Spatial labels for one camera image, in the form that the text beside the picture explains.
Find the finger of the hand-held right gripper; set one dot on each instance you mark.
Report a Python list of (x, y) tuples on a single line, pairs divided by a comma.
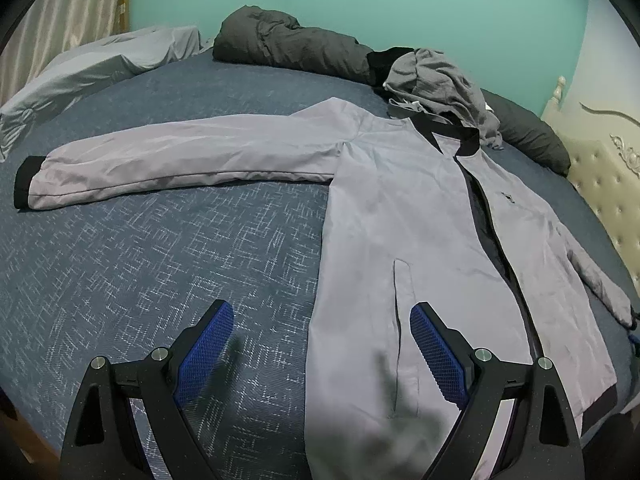
[(635, 342)]

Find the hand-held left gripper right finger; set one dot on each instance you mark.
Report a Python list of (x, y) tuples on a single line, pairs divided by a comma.
[(437, 355)]

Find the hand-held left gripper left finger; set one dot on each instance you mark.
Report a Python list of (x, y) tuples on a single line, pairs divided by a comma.
[(205, 355)]

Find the light grey jacket black trim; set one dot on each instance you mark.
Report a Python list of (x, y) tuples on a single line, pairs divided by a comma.
[(400, 200)]

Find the blue patterned bed blanket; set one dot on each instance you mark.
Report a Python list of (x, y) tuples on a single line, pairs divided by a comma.
[(150, 270)]

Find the cream tufted headboard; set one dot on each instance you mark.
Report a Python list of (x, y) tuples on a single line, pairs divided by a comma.
[(610, 200)]

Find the dark grey pillow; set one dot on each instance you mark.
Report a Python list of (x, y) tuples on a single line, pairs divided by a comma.
[(535, 140)]

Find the grey textured sweater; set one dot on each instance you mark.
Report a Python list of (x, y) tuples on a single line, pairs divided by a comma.
[(435, 85)]

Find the black garment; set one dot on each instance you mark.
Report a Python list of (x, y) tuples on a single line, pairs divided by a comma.
[(380, 62)]

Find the dark grey puffer jacket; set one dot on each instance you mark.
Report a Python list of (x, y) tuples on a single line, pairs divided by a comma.
[(290, 42)]

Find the beige curtain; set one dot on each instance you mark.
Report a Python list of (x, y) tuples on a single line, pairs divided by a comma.
[(75, 10)]

